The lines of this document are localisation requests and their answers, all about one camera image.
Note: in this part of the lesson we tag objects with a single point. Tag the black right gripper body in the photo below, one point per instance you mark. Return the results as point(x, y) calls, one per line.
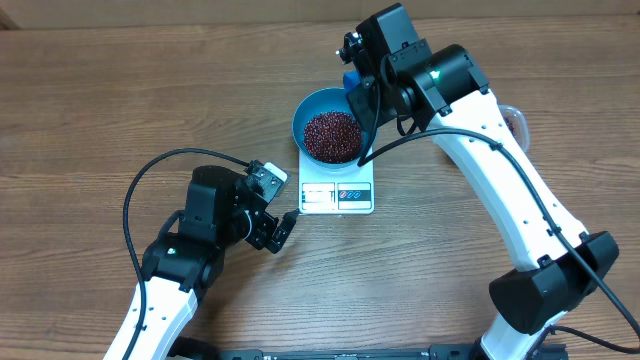
point(374, 108)

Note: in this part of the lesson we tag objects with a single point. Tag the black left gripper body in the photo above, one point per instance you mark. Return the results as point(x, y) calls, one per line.
point(260, 229)

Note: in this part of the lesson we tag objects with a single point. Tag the blue plastic measuring scoop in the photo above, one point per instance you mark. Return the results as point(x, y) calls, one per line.
point(350, 80)

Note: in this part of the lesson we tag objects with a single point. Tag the red adzuki beans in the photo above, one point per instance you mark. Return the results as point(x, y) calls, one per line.
point(336, 138)

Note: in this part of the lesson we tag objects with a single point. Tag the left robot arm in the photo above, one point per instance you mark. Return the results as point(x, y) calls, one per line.
point(222, 208)

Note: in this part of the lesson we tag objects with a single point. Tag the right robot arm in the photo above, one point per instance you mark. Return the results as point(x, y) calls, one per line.
point(556, 261)

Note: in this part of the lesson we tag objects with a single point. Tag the teal metal bowl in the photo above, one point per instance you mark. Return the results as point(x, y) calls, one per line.
point(321, 101)

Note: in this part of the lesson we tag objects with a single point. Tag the white digital kitchen scale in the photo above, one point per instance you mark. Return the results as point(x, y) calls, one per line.
point(335, 189)

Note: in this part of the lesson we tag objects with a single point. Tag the clear plastic food container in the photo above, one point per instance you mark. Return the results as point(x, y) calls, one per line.
point(517, 124)

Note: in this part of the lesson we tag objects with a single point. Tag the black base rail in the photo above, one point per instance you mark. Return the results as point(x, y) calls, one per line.
point(330, 354)

